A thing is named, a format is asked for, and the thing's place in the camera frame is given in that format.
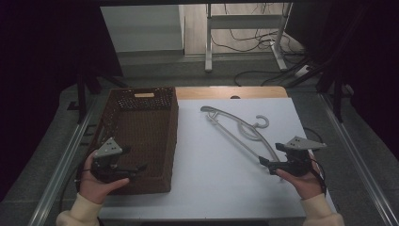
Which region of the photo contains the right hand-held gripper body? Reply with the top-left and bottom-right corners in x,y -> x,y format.
268,136 -> 327,177

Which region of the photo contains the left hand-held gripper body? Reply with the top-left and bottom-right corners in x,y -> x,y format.
90,137 -> 138,184

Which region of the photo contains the grey plastic clothes hanger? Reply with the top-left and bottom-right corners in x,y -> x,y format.
199,105 -> 281,165

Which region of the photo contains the person's right hand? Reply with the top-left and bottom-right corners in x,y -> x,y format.
276,153 -> 327,201

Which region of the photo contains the person's left hand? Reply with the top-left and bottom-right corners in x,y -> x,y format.
78,150 -> 131,205

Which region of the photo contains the brown woven basket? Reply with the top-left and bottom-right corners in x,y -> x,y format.
85,87 -> 180,196

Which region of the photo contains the white board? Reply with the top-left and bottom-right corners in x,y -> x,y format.
98,97 -> 339,221

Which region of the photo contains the black stand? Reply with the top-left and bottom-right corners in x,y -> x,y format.
67,64 -> 130,124
283,3 -> 356,124

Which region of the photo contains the white power strip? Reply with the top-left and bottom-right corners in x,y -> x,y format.
294,64 -> 312,79

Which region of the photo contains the wooden table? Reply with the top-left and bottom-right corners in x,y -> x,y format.
174,86 -> 289,101

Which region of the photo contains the white cabinet panel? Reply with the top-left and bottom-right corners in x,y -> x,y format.
100,4 -> 185,54

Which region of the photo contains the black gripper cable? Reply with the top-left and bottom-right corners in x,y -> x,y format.
301,126 -> 328,196

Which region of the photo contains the metal rail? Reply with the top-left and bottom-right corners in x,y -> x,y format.
319,92 -> 399,226
27,99 -> 99,226

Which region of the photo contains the black cable bundle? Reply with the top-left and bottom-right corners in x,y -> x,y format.
209,3 -> 318,88

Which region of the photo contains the white metal desk frame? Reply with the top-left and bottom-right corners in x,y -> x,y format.
204,2 -> 295,73

